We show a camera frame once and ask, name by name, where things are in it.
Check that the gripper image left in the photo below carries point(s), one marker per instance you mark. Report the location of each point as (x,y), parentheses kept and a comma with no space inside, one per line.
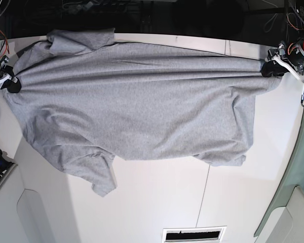
(4,68)

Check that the grey t-shirt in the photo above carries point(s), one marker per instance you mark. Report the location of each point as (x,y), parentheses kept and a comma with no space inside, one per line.
(86,99)

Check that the white floor vent grille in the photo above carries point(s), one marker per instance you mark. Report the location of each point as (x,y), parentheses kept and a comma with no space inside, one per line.
(201,234)

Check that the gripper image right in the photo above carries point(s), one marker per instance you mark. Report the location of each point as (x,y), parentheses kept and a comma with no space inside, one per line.
(293,54)

